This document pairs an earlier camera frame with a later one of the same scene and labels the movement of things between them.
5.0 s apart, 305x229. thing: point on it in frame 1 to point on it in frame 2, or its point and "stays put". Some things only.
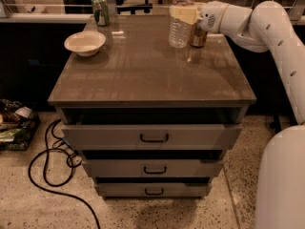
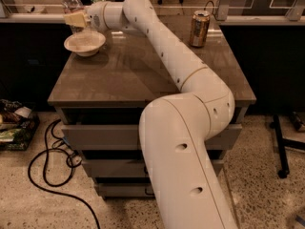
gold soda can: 196,36 stays put
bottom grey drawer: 154,190 stays put
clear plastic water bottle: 180,31 to 71,3
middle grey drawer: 153,168 stays put
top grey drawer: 145,136 stays put
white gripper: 211,17 to 95,16
